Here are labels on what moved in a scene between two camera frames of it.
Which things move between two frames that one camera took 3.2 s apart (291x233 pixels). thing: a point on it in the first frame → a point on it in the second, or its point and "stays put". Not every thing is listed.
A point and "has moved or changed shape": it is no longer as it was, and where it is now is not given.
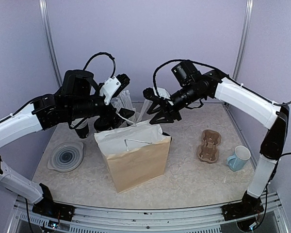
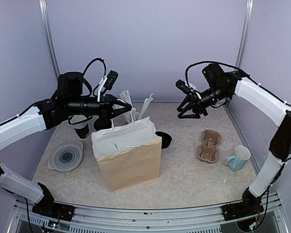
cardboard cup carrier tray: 208,150 stays put
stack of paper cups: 82,129 stays put
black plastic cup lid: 102,124 stays put
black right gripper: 168,113 → 198,107
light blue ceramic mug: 238,160 stays put
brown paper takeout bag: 135,154 has moved or changed shape
